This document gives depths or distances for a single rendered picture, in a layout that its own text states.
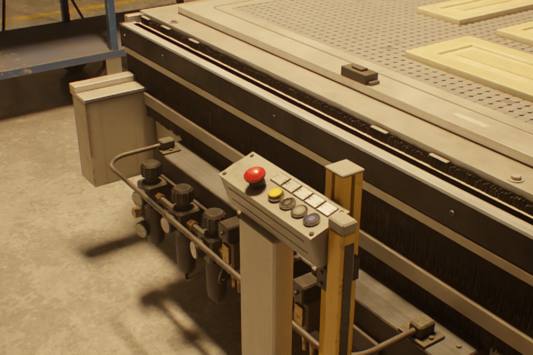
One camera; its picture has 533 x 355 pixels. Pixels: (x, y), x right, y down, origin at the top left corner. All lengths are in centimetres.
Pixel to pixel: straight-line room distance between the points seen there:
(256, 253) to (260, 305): 11
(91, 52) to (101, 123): 160
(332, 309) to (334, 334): 5
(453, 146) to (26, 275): 169
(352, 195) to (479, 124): 54
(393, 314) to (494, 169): 39
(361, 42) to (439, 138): 66
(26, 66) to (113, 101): 149
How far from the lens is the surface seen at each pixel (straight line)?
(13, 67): 406
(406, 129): 175
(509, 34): 241
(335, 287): 126
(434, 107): 182
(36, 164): 365
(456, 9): 266
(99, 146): 266
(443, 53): 219
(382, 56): 218
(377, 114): 182
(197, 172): 229
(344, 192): 126
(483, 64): 211
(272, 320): 144
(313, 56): 214
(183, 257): 231
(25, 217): 321
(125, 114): 266
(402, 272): 173
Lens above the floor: 153
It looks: 27 degrees down
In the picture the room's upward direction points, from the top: straight up
